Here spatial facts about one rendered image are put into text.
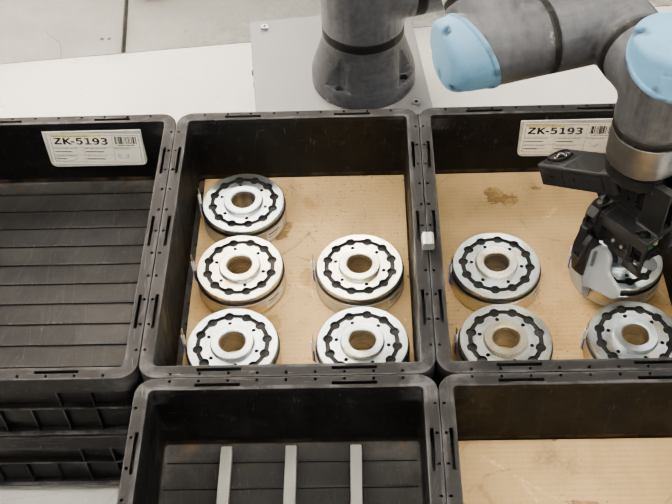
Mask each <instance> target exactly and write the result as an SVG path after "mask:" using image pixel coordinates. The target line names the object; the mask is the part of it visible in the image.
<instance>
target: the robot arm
mask: <svg viewBox="0 0 672 504"><path fill-rule="evenodd" d="M444 10H445V14H446V15H445V16H444V17H442V18H439V19H437V20H436V21H435V22H434V24H433V25H432V28H431V32H430V47H431V50H432V61H433V65H434V69H435V71H436V74H437V76H438V78H439V80H440V82H441V83H442V84H443V86H444V87H445V88H447V89H448V90H450V91H452V92H457V93H459V92H469V91H475V90H481V89H494V88H497V87H498V86H499V85H503V84H508V83H512V82H517V81H521V80H526V79H530V78H535V77H540V76H544V75H548V74H554V73H559V72H563V71H568V70H572V69H577V68H582V67H586V66H590V65H597V67H598V68H599V69H600V71H601V72H602V73H603V75H604V76H605V78H606V79H607V80H608V81H610V82H611V84H612V85H613V86H614V88H615V89H616V91H617V101H616V105H615V110H614V115H613V119H612V122H611V126H610V131H609V136H608V140H607V145H606V153H597V152H589V151H580V150H571V149H562V150H558V151H556V152H554V153H552V154H550V155H549V156H548V158H547V159H545V160H544V161H542V162H540V163H539V164H538V167H539V171H540V174H541V178H542V182H543V184H545V185H551V186H557V187H564V188H570V189H576V190H582V191H589V192H595V193H597V195H598V198H596V199H595V200H593V202H592V203H591V204H590V205H589V207H588V208H587V211H586V213H585V217H584V218H583V221H582V224H581V225H580V229H579V232H578V234H577V236H576V238H575V241H574V243H573V246H572V251H571V267H572V269H573V273H574V279H575V282H576V285H577V288H578V290H579V292H580V293H581V294H582V295H583V296H584V297H585V298H586V297H587V296H588V294H589V291H590V289H592V290H594V291H596V292H598V293H600V294H602V295H604V296H606V297H608V298H610V299H617V298H619V296H620V292H621V291H620V287H619V285H618V284H617V282H616V281H615V279H614V277H613V276H612V274H611V265H612V262H614V263H617V264H621V266H622V267H624V268H625V269H626V270H628V271H629V272H630V273H632V274H633V275H634V276H636V277H637V278H639V277H640V274H641V270H642V267H644V268H646V269H648V270H651V271H655V270H656V269H657V261H656V259H655V258H654V257H655V256H657V255H659V256H661V257H665V256H666V255H667V254H668V253H669V252H671V251H672V12H661V13H659V12H658V11H657V10H656V9H655V7H654V6H653V5H652V4H651V3H650V2H649V0H321V19H322V36H321V39H320V42H319V45H318V47H317V50H316V53H315V56H314V59H313V63H312V81H313V85H314V88H315V89H316V91H317V93H318V94H319V95H320V96H321V97H322V98H323V99H325V100H326V101H328V102H330V103H331V104H334V105H336V106H338V107H342V108H345V109H380V108H384V107H387V106H390V105H392V104H395V103H396V102H398V101H400V100H401V99H403V98H404V97H405V96H406V95H407V94H408V93H409V92H410V90H411V89H412V87H413V85H414V81H415V62H414V58H413V55H412V53H411V50H410V47H409V44H408V42H407V39H406V36H405V34H404V19H405V18H409V17H414V16H419V15H424V14H429V13H434V12H439V11H444ZM600 241H603V243H604V244H605V245H607V246H608V247H606V246H604V245H602V244H601V243H600ZM633 263H635V264H637V265H638V267H637V266H636V265H634V264H633Z"/></svg>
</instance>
